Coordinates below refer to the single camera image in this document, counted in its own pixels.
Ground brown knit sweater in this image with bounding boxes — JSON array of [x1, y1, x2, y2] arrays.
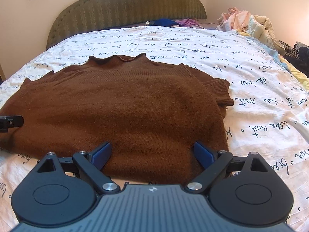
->
[[1, 54, 234, 184]]

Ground dark clothes pile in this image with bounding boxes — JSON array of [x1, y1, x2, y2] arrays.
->
[[284, 44, 308, 77]]

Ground pink clothes pile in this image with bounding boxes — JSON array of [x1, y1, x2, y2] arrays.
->
[[217, 7, 251, 32]]

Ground white script-print bed sheet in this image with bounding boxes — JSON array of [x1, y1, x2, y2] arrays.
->
[[1, 26, 308, 231]]

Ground yellow blue blanket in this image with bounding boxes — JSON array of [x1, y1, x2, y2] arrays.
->
[[237, 29, 308, 91]]

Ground black white patterned garment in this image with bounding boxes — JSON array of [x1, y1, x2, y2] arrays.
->
[[279, 40, 299, 59]]

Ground purple garment on bed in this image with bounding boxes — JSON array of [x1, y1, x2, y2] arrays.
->
[[175, 18, 202, 28]]

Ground cream quilted jacket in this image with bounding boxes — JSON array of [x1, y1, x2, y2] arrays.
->
[[247, 15, 285, 55]]

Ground blue cloth on bed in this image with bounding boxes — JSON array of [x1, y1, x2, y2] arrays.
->
[[145, 18, 181, 28]]

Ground olive green upholstered headboard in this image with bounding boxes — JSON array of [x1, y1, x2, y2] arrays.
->
[[46, 0, 207, 49]]

